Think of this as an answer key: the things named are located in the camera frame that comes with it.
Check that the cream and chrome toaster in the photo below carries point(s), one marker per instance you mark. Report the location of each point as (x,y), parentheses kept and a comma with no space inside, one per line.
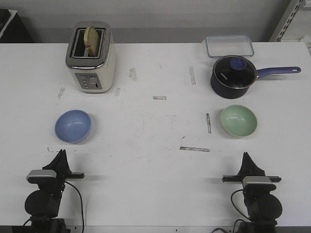
(92,74)

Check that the green bowl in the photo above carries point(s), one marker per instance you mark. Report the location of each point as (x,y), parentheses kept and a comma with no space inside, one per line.
(238,121)

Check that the clear plastic food container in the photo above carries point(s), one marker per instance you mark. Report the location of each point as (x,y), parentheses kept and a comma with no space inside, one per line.
(217,46)

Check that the blue bowl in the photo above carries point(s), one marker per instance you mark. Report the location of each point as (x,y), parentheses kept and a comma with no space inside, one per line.
(73,126)

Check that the toast slice in toaster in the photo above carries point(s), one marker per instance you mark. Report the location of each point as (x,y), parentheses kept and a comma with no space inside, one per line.
(91,41)

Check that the dark blue saucepan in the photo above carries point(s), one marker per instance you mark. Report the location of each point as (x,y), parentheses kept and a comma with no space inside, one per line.
(232,93)

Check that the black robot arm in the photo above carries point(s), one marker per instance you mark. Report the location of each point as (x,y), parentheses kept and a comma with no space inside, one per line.
(43,204)
(263,208)

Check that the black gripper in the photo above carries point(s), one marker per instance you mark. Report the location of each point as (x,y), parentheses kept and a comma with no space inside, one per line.
(60,165)
(249,168)

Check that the white metal shelf rail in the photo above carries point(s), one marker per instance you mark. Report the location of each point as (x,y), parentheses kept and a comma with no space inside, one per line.
(295,24)

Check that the glass pot lid blue knob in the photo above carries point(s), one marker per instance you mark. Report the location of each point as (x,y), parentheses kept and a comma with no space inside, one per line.
(234,72)

